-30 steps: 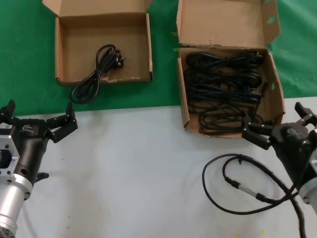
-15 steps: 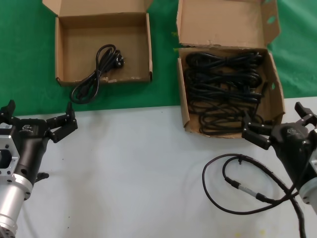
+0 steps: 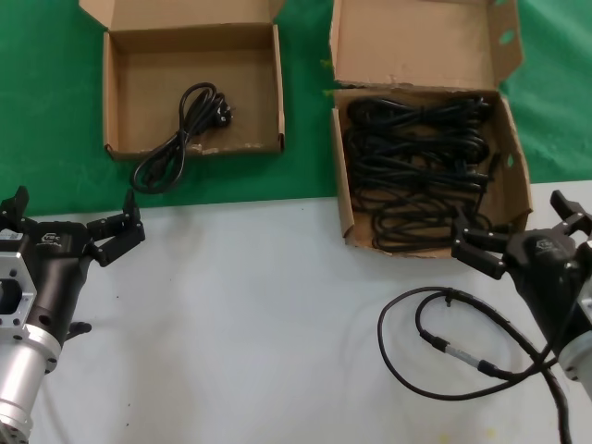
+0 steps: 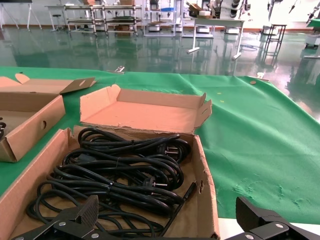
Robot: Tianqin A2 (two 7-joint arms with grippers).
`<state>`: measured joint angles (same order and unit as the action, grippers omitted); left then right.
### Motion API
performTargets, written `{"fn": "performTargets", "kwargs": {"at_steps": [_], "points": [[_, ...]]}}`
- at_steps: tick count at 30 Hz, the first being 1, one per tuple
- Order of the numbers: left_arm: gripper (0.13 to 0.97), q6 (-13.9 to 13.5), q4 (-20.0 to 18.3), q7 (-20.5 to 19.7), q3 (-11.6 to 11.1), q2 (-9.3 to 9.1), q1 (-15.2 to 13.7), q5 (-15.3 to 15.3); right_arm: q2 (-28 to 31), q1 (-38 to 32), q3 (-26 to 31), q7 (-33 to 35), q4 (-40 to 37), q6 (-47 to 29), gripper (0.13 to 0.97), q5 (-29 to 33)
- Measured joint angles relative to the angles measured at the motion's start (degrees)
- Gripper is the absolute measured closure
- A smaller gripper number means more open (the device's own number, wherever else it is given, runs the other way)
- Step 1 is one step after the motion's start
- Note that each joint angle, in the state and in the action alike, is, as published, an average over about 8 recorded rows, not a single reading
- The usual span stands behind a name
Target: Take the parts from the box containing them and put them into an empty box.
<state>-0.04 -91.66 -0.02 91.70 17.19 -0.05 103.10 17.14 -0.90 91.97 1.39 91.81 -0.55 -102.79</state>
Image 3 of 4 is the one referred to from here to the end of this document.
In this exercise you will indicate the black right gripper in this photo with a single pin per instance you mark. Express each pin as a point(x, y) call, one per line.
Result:
point(546, 273)

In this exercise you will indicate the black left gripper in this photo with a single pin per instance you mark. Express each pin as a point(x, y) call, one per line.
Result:
point(55, 268)

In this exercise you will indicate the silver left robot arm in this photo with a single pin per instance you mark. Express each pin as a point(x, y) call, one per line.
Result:
point(18, 370)

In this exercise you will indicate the small open cardboard box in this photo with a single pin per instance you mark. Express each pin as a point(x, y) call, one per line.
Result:
point(148, 69)

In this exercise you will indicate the large torn cardboard box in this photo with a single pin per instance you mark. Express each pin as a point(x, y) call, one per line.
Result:
point(416, 41)

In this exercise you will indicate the green cloth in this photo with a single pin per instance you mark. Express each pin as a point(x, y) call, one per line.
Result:
point(46, 92)

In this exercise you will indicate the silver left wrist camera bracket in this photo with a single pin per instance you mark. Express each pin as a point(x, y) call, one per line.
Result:
point(14, 273)

